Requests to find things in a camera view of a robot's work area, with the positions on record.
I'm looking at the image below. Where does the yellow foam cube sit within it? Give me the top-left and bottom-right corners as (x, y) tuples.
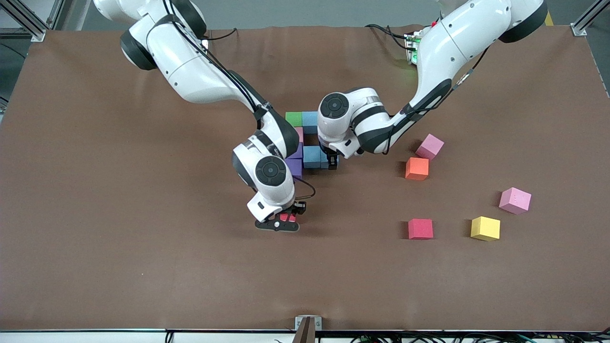
(470, 216), (501, 242)

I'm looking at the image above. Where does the orange foam cube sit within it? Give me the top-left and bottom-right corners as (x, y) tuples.
(405, 157), (429, 182)

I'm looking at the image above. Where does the brown table cover sheet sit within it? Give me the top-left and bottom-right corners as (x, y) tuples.
(0, 25), (610, 333)

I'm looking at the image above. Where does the black right camera cable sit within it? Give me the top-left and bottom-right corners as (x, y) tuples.
(293, 177), (316, 200)

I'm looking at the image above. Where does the grey metal bracket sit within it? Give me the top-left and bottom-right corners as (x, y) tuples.
(295, 315), (323, 332)

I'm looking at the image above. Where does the white table edge rail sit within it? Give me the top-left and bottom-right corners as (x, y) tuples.
(0, 329), (610, 343)

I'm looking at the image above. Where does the aluminium frame profile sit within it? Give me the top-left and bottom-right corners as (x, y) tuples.
(0, 0), (48, 42)
(570, 0), (610, 37)

